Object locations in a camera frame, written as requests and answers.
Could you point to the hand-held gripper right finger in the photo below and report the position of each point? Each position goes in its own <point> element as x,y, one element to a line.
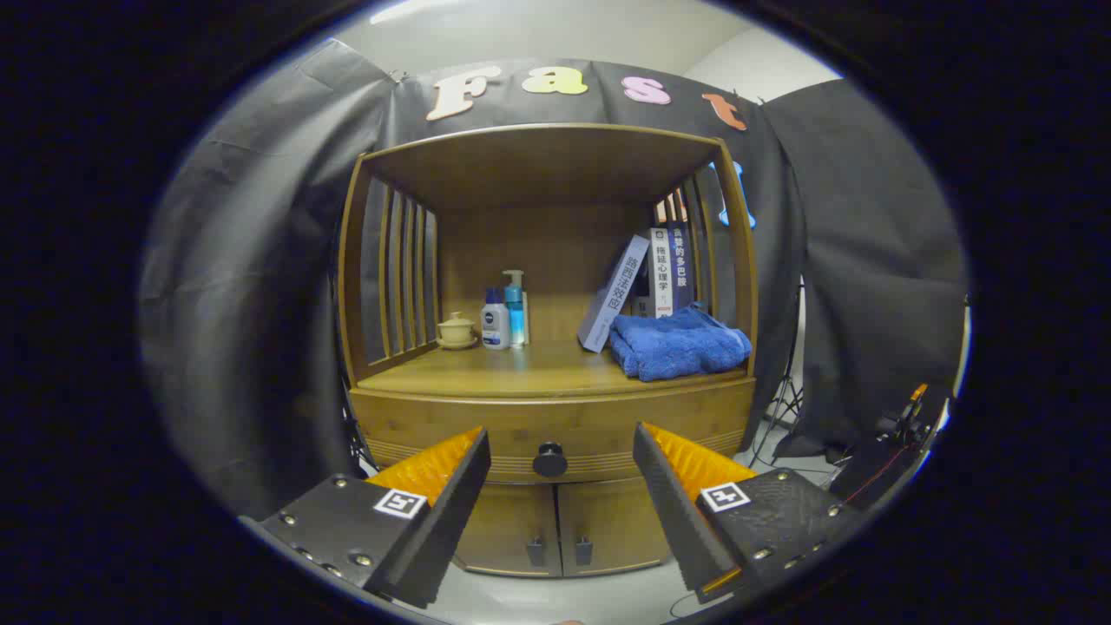
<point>668,503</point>

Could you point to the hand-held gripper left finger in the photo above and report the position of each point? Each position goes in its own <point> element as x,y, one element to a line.
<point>451,508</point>

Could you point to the wooden drawer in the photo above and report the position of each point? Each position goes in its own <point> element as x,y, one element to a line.
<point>451,425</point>

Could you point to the wooden cabinet door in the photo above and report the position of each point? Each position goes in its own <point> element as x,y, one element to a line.
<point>616,521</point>
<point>512,521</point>

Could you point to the wooden countertop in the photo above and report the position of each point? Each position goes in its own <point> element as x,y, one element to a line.
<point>521,369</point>

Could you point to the wooden cabinet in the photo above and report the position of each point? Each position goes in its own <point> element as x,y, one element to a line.
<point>538,174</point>

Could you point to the blue folded towel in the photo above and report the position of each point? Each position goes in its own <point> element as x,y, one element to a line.
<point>677,347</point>

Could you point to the black tripod stand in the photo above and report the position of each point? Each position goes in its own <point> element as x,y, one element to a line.
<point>785,391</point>

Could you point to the beige lidded teacup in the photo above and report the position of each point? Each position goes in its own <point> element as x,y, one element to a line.
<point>456,332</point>

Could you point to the white bottle blue cap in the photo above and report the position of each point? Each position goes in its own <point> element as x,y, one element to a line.
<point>496,330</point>

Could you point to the slim white bottle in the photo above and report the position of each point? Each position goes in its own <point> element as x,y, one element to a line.
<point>526,317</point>

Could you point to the blue pump bottle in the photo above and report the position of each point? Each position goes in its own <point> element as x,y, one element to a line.
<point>515,312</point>

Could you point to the black equipment with orange part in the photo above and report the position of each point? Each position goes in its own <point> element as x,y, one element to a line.
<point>877,469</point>

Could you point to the grey book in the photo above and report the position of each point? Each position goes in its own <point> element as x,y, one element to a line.
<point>612,295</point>

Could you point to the white spine book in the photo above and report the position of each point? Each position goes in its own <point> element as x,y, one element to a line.
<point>661,269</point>

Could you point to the dark blue spine book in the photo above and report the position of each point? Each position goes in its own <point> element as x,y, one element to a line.
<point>682,260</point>

